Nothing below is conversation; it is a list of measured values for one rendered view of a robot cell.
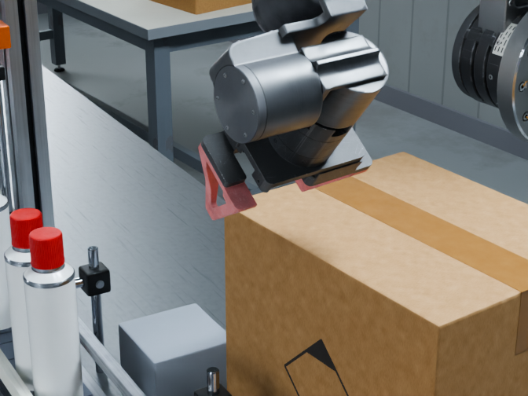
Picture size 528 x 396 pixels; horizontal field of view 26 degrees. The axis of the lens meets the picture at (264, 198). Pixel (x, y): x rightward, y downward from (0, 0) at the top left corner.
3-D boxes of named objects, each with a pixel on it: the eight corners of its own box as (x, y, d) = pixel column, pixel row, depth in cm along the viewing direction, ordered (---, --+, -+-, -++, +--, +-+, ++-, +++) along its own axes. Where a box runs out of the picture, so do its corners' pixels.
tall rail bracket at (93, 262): (50, 378, 136) (39, 254, 130) (108, 361, 140) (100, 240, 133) (60, 390, 134) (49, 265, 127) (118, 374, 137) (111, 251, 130)
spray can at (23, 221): (10, 377, 127) (-7, 209, 119) (55, 365, 130) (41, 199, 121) (26, 400, 123) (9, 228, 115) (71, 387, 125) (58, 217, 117)
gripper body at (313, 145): (222, 131, 93) (254, 78, 87) (320, 105, 98) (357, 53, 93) (259, 197, 91) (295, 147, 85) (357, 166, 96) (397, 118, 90)
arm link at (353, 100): (408, 76, 85) (371, 16, 87) (335, 94, 81) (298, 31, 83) (368, 128, 90) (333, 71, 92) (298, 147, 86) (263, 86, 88)
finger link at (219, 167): (170, 187, 98) (206, 126, 91) (238, 167, 102) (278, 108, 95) (207, 254, 96) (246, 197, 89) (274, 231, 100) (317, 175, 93)
